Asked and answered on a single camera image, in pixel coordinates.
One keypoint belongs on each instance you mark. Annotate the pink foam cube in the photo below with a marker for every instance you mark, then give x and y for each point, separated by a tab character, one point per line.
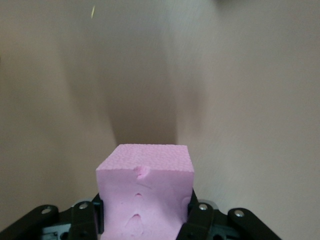
145	180

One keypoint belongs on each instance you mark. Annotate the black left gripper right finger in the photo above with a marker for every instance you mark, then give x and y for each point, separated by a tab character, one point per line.
207	225

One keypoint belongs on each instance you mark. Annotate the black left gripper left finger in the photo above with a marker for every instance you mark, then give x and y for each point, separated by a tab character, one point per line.
75	220

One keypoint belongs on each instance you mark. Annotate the small yellow foam crumb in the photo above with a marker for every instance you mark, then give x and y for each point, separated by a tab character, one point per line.
93	11

